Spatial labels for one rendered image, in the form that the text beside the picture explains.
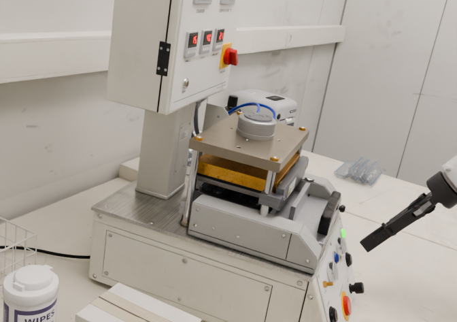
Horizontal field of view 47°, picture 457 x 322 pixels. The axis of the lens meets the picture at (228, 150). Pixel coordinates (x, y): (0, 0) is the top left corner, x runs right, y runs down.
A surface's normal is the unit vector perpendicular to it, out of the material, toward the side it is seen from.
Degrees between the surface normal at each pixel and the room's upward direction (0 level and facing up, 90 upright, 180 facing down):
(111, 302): 2
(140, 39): 90
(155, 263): 90
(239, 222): 90
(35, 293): 0
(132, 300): 1
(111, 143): 90
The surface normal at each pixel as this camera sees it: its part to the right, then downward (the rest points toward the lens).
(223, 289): -0.33, 0.26
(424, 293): 0.16, -0.93
